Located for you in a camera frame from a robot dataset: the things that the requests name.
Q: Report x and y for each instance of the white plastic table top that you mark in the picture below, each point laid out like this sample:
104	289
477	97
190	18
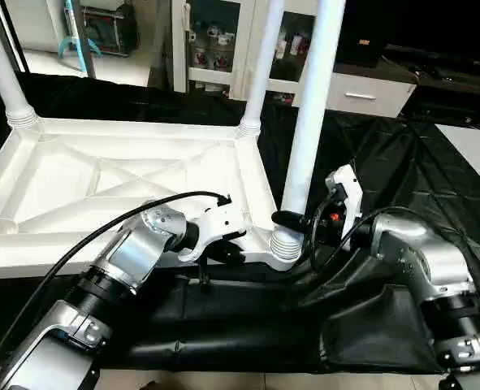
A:
118	175

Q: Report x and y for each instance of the white flat board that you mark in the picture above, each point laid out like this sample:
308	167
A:
475	154

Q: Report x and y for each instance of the light blue stand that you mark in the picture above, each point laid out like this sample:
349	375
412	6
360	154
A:
77	28

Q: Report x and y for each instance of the white glass door cabinet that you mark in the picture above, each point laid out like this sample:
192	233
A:
215	41

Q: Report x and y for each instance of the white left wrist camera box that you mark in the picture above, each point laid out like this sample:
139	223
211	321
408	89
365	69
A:
219	223

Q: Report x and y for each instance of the white plastic table leg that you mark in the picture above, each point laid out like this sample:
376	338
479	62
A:
4	73
313	97
260	65

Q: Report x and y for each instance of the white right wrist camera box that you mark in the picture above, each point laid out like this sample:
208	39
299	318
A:
347	191

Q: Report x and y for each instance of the black work mat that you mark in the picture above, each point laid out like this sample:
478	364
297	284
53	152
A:
248	333

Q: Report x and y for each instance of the white drawer unit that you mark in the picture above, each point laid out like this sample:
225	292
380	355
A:
369	93

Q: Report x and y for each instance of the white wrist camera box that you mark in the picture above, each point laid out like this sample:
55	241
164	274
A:
347	191
219	223

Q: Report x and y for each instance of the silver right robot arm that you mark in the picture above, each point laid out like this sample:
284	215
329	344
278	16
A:
426	260

